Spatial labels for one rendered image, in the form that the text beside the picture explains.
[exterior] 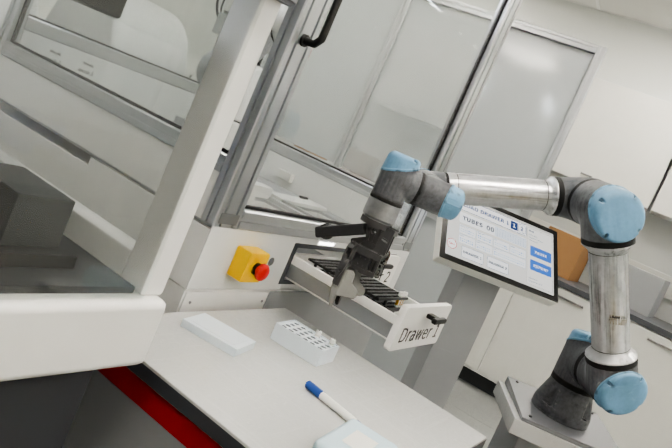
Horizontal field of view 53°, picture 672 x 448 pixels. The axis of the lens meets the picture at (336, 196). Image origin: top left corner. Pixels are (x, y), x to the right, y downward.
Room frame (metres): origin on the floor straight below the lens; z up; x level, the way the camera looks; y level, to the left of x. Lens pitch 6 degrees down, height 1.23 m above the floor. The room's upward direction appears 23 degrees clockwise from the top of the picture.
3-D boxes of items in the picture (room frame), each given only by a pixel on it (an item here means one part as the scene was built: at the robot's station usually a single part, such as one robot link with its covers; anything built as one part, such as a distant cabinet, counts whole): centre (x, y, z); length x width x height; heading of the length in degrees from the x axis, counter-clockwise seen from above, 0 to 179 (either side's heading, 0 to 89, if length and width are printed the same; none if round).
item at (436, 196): (1.48, -0.20, 1.18); 0.11 x 0.11 x 0.08; 9
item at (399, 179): (1.45, -0.11, 1.18); 0.09 x 0.08 x 0.11; 99
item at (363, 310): (1.70, -0.13, 0.86); 0.40 x 0.26 x 0.06; 60
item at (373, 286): (1.69, -0.14, 0.87); 0.22 x 0.18 x 0.06; 60
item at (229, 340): (1.28, 0.10, 0.77); 0.13 x 0.09 x 0.02; 73
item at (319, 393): (1.18, -0.15, 0.77); 0.14 x 0.02 x 0.02; 51
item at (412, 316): (1.59, -0.31, 0.87); 0.29 x 0.02 x 0.11; 150
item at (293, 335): (1.41, -0.06, 0.78); 0.12 x 0.08 x 0.04; 65
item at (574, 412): (1.70, -0.76, 0.83); 0.15 x 0.15 x 0.10
